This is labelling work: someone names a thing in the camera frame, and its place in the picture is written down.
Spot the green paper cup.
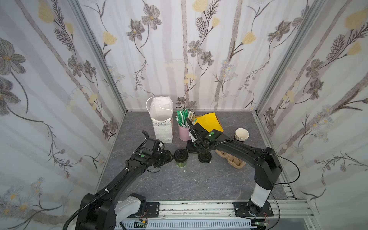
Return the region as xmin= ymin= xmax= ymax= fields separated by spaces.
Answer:
xmin=176 ymin=161 xmax=187 ymax=168

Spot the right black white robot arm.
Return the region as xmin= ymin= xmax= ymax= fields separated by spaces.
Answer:
xmin=186 ymin=136 xmax=283 ymax=216

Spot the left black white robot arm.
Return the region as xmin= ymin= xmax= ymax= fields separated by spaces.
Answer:
xmin=63 ymin=150 xmax=173 ymax=230

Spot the black cup lid stack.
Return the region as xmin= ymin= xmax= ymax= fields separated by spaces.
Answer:
xmin=198 ymin=152 xmax=212 ymax=164

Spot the pink cup holder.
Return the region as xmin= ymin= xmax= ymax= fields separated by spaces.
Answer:
xmin=178 ymin=125 xmax=191 ymax=142

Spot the yellow napkins stack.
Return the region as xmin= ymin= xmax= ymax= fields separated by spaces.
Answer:
xmin=195 ymin=112 xmax=224 ymax=132

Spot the green white straws bundle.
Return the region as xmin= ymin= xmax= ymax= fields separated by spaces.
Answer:
xmin=175 ymin=109 xmax=197 ymax=127

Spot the brown pulp cup carrier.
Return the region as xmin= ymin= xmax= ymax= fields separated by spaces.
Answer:
xmin=215 ymin=150 xmax=246 ymax=169

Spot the black paper cup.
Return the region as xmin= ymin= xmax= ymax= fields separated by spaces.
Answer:
xmin=234 ymin=128 xmax=250 ymax=143

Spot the white patterned paper bag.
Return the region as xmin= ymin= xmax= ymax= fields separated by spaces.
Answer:
xmin=146 ymin=96 xmax=174 ymax=143

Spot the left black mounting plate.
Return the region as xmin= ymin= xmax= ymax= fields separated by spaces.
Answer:
xmin=134 ymin=202 xmax=160 ymax=218

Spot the black mounting plate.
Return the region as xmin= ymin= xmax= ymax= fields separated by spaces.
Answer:
xmin=233 ymin=201 xmax=274 ymax=218
xmin=134 ymin=202 xmax=160 ymax=218

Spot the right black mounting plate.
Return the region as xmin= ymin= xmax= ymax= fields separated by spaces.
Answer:
xmin=233 ymin=201 xmax=274 ymax=218

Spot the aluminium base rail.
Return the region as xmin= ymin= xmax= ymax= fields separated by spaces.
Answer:
xmin=116 ymin=198 xmax=320 ymax=230

